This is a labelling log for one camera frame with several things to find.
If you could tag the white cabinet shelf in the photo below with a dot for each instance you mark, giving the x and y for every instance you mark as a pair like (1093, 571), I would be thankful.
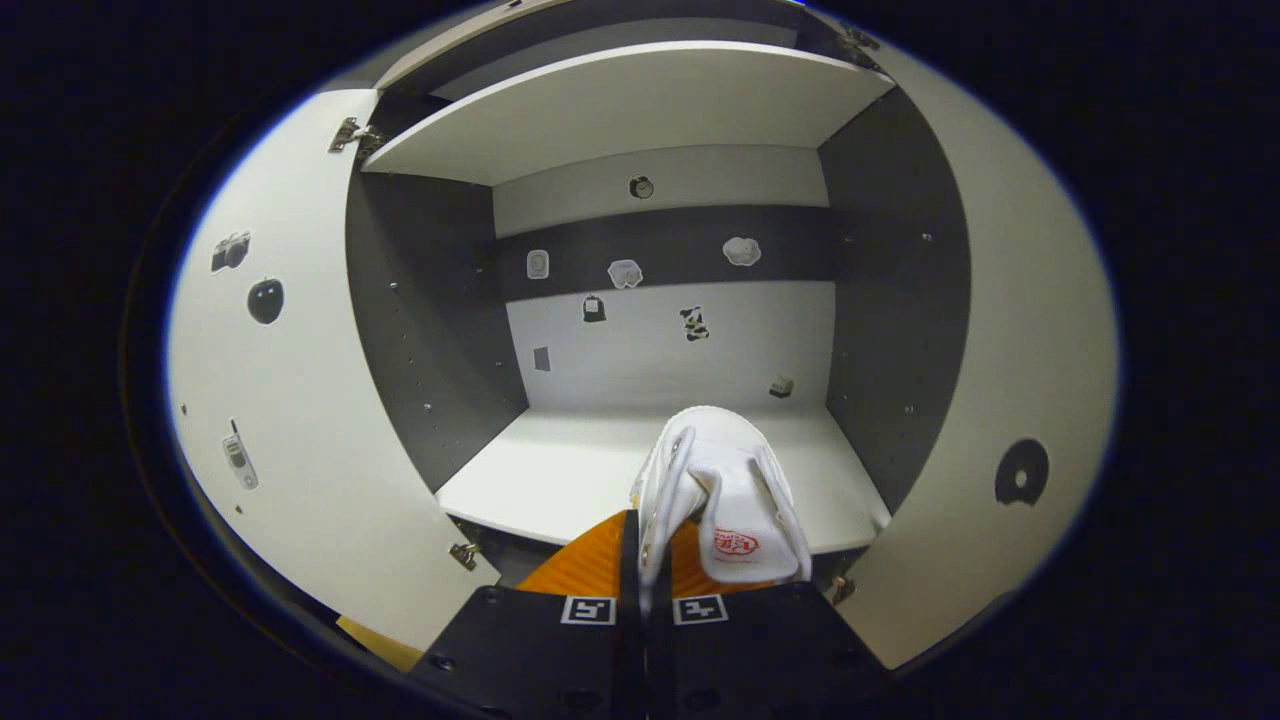
(620, 110)
(560, 480)

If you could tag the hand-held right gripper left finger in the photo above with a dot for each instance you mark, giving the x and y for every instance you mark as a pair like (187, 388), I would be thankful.
(540, 650)

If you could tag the white cabinet door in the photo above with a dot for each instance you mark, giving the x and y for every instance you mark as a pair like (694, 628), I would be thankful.
(1020, 330)
(310, 380)

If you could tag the metal door hinge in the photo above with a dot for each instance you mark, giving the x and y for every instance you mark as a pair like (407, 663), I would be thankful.
(841, 590)
(860, 45)
(352, 135)
(465, 555)

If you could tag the white shoe cabinet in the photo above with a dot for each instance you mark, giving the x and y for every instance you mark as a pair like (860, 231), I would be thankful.
(680, 340)

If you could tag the white canvas shoe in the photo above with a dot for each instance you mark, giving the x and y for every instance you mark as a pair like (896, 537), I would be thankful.
(735, 490)

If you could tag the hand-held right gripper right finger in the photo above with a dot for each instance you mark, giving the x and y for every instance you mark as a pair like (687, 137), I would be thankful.
(760, 650)

